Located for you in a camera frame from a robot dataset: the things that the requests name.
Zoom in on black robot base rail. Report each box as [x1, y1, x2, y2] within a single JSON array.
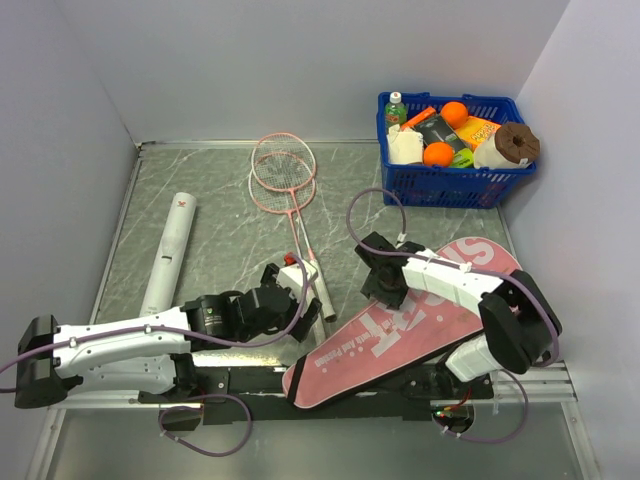
[[138, 363, 494, 421]]

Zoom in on pink racket cover bag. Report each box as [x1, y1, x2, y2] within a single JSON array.
[[282, 238, 517, 409]]

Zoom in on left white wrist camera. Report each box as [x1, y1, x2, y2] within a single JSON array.
[[276, 252, 317, 303]]

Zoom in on white shuttlecock tube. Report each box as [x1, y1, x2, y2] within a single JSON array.
[[139, 192, 197, 317]]

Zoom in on green small pack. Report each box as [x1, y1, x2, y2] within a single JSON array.
[[451, 148, 474, 168]]

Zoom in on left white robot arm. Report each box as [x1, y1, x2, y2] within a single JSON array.
[[10, 261, 322, 409]]

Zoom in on yellow snack box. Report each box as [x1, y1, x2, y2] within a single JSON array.
[[455, 115, 501, 151]]

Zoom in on green drink bottle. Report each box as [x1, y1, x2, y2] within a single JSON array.
[[384, 91, 407, 129]]

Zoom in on orange thin box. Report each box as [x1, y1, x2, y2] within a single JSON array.
[[400, 106, 437, 131]]

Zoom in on black product box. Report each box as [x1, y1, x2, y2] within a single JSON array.
[[413, 114, 469, 153]]

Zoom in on orange fruit upper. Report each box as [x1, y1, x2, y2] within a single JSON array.
[[440, 101, 469, 129]]

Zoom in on orange fruit lower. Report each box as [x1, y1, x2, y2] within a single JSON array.
[[423, 142, 455, 168]]

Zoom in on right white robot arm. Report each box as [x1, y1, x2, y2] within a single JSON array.
[[355, 232, 562, 398]]

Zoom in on orange fruit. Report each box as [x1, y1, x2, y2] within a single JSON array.
[[440, 101, 469, 129], [423, 142, 455, 168]]

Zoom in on white carton box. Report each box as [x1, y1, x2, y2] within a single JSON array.
[[387, 125, 424, 165]]

